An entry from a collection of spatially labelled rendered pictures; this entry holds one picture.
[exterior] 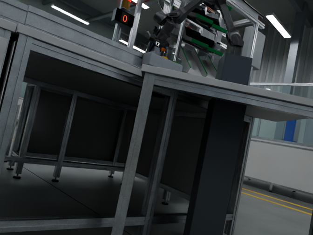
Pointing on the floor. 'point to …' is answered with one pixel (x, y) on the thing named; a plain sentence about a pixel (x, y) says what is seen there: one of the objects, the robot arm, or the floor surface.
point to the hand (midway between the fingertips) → (154, 48)
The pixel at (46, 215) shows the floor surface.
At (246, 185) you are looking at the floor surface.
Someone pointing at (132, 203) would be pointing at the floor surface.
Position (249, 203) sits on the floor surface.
